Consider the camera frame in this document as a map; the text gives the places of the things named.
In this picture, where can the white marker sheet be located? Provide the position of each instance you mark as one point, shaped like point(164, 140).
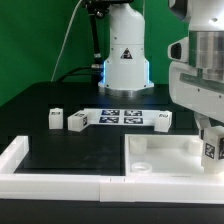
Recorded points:
point(122, 117)

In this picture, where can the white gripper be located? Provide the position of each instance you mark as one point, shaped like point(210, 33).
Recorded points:
point(204, 97)

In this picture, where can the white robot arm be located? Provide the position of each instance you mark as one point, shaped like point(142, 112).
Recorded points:
point(126, 71)

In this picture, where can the white U-shaped obstacle fence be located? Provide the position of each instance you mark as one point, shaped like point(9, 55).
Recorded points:
point(207, 188)

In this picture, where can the white square tabletop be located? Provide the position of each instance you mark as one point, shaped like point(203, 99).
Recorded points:
point(163, 154)

